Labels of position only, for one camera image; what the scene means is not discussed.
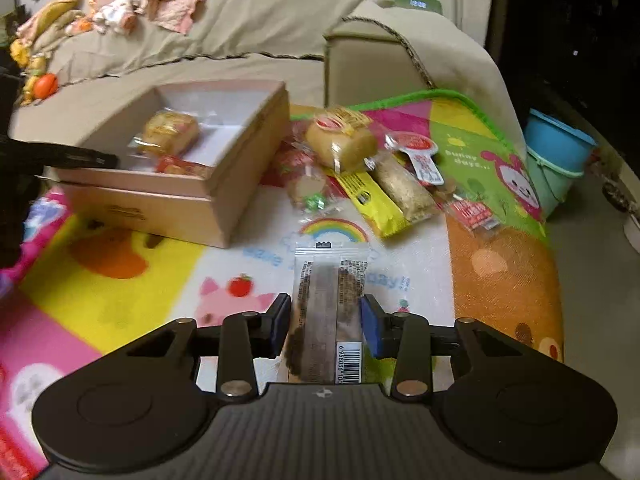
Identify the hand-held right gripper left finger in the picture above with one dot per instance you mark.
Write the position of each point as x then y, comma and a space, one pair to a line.
281, 325

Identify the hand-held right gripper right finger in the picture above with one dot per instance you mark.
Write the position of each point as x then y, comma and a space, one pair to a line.
371, 327

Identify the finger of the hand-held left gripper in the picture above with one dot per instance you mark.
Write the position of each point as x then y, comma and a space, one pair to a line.
75, 156

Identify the brown snack bar packet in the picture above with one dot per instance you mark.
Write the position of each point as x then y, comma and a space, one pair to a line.
322, 305

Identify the cardboard box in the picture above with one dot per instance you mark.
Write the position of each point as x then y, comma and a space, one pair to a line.
165, 210

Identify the yellow snack packet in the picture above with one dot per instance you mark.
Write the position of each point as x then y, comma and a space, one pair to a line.
375, 205

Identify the red and green cookie packet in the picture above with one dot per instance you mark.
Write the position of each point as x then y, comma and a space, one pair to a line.
307, 185

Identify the red and white label packet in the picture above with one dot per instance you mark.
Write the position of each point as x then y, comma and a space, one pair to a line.
420, 157

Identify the bread packet with red label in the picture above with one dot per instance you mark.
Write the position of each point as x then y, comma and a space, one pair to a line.
340, 140

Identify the orange ball toy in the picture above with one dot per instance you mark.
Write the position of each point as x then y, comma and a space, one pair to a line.
44, 86

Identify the small red snack packet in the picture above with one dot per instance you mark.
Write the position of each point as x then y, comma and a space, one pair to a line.
182, 166

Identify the small yellow plush toys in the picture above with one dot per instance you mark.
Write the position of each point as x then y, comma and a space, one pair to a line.
22, 52

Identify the black side cabinet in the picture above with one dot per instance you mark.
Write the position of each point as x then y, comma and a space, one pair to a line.
11, 35

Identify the colourful cartoon printed mat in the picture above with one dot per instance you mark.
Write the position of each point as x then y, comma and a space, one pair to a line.
150, 280

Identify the clear oat bar packet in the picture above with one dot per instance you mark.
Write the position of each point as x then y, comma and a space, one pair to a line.
405, 187

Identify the yellow banana plush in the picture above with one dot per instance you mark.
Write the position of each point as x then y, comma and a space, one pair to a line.
50, 12

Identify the red striped candy packet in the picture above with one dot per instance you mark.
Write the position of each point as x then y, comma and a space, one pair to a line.
472, 212

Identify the pink floral clothes pile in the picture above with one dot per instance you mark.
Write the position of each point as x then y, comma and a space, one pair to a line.
165, 5

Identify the green plastic bucket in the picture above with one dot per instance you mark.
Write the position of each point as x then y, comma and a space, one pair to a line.
550, 187

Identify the beige sofa cover cloth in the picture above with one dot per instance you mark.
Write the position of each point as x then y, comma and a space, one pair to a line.
280, 20

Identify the beige sofa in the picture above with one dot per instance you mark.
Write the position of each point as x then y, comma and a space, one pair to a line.
370, 65

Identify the blue plastic bucket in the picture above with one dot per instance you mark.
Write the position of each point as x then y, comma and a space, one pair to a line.
557, 140

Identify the green digital clock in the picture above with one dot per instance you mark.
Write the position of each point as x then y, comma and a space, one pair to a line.
417, 3

